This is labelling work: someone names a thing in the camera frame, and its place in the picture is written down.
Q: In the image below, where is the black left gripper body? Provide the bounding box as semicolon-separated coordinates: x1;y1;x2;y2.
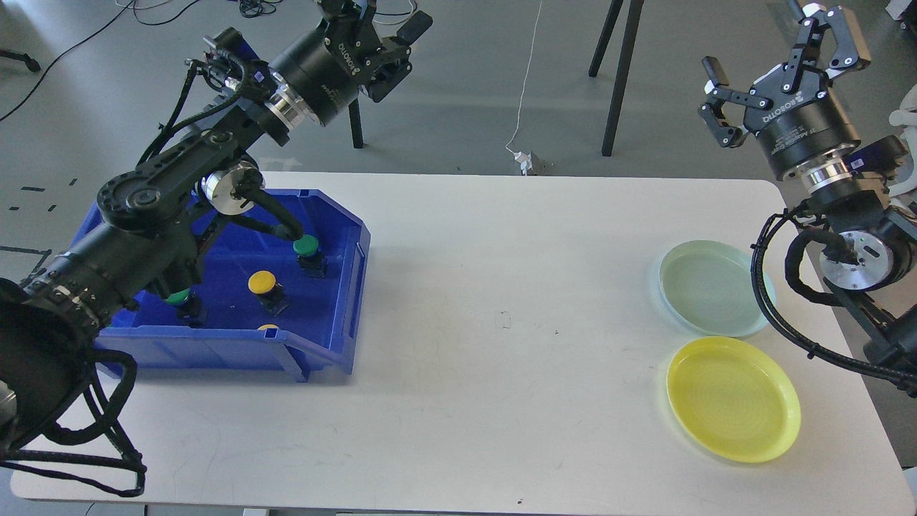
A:
271;1;415;128

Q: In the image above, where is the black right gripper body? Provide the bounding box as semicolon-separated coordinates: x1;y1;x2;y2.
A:
743;35;861;181

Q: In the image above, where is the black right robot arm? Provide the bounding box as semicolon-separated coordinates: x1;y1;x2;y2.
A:
698;1;916;396

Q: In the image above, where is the pale green plate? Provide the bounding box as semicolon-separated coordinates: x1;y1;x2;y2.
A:
651;239;767;338

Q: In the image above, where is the black tripod leg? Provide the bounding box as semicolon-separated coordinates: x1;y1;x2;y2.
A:
347;98;365;149
587;1;645;157

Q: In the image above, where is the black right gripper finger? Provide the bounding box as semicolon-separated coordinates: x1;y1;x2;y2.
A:
698;56;753;149
787;1;872;78

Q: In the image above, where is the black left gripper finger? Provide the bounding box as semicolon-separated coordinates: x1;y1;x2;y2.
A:
396;10;433;45

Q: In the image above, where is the blue plastic bin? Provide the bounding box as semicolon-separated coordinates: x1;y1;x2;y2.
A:
95;189;370;382

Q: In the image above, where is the white chair base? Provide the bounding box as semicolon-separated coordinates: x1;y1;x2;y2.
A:
888;85;916;197

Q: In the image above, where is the white power adapter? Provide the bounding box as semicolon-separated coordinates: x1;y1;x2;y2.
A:
513;151;553;176

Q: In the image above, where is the white cable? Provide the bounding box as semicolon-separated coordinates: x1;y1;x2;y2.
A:
505;0;544;155

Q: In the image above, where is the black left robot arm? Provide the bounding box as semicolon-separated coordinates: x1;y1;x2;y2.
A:
2;1;433;497

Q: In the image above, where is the green push button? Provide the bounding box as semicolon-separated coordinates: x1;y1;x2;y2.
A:
292;233;328;279
164;288;208;328

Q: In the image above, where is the yellow plate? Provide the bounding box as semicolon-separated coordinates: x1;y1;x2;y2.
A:
666;336;802;464

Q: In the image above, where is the black floor cable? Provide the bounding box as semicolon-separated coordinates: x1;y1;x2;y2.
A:
0;0;287;123

